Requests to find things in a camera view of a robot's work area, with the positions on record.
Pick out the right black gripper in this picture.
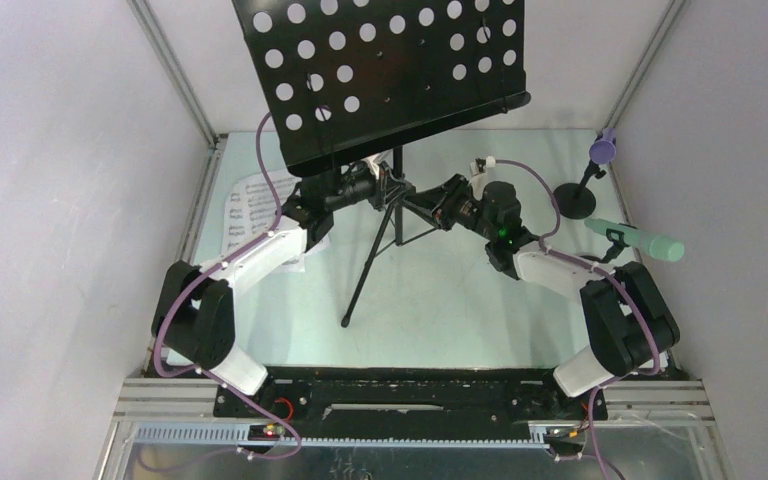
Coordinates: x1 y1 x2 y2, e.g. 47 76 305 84
402 174 496 242

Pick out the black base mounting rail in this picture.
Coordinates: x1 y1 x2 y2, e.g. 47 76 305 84
213 366 608 447

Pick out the black round microphone stand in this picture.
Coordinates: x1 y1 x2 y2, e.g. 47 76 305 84
581 242 628 263
553 161 606 220

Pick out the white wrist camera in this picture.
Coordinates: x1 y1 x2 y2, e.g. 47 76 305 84
469 156 496 200
362 150 391 180

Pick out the black music stand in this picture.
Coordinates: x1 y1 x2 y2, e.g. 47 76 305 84
230 0 532 329

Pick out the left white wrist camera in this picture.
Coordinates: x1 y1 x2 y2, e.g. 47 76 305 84
362 150 391 180

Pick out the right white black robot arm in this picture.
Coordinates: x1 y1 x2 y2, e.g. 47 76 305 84
404 175 680 418

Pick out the green toy microphone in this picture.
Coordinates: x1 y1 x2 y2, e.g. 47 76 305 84
584 218 685 262

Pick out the white sheet music page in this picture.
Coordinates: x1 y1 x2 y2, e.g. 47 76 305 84
221 169 330 273

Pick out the purple toy microphone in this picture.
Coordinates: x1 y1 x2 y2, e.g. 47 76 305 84
588 128 617 165

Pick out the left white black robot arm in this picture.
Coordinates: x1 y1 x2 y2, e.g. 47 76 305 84
152 162 414 417

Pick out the aluminium frame rail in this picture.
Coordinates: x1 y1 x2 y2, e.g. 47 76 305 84
127 0 219 261

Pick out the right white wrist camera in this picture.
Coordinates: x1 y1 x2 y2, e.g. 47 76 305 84
469 156 496 200

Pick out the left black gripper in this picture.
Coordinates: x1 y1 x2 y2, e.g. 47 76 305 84
326 163 411 214

